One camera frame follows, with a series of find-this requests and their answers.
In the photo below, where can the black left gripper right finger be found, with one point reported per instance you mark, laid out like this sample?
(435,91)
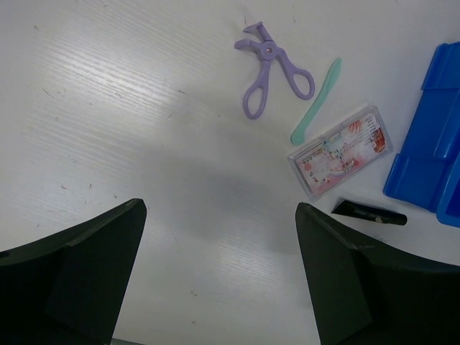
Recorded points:
(364,291)

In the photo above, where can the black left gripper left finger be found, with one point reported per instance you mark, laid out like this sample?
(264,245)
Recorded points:
(68,287)

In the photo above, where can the black mascara tube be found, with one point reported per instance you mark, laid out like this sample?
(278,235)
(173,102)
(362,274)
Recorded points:
(369,213)

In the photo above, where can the clear false eyelash box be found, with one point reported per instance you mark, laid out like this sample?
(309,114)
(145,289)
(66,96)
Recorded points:
(337,155)

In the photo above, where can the mint green eyebrow razor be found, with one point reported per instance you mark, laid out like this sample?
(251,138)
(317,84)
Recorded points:
(299,134)

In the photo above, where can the purple eyelash curler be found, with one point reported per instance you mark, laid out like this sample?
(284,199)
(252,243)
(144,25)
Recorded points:
(267,52)

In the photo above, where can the blue plastic organizer bin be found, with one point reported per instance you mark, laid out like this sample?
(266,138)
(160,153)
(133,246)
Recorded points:
(425,172)

